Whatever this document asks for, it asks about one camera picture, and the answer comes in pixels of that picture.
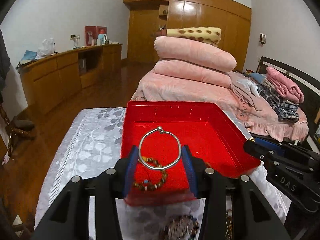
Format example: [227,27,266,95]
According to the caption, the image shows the dark bead bracelet pile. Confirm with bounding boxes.
[159,214,201,240]

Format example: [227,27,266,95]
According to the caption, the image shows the brown bead bracelet amber stone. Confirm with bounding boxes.
[132,160,168,192]

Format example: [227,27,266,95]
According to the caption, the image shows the thin silver bangle with ball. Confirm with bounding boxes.
[138,126,182,171]

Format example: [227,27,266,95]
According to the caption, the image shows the plaid folded clothes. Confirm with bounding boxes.
[257,85,299,123]

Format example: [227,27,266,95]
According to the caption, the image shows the beige folded garment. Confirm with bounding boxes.
[230,79,263,111]

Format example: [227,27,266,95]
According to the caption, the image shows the grey floral table cloth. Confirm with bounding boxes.
[35,108,290,224]

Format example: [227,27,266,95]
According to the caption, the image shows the pink folded towel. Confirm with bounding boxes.
[266,66,304,104]

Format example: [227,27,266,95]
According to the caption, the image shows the black bed headboard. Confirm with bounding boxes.
[257,56,319,150]

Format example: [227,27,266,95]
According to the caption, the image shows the pink bed sheet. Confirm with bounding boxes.
[131,70,309,142]

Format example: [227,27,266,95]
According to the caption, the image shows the lower pink folded quilt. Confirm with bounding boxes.
[153,60,232,88]

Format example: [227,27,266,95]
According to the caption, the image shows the pink folded quilt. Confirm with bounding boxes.
[153,60,232,88]
[153,36,237,72]

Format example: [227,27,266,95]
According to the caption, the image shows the red plastic tray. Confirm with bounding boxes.
[120,100,262,207]

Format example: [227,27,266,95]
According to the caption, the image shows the wooden sideboard desk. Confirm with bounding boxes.
[18,43,122,115]

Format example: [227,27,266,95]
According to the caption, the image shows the upper pink folded quilt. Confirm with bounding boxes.
[153,36,237,72]

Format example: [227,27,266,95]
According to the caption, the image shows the yellow brown spotted blanket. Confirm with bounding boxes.
[155,27,222,47]

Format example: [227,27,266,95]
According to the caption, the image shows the black hanging jacket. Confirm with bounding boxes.
[0,30,11,103]

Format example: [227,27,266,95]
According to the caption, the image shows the white plastic bag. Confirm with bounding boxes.
[35,37,55,60]

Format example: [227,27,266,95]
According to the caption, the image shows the white electric kettle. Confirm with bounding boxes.
[97,33,107,46]

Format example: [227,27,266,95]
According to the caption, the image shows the red picture frames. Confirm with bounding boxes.
[85,25,107,46]

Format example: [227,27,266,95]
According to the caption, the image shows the wooden wardrobe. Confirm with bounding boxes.
[123,0,252,72]

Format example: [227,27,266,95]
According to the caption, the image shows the wall telephone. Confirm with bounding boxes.
[259,33,266,46]

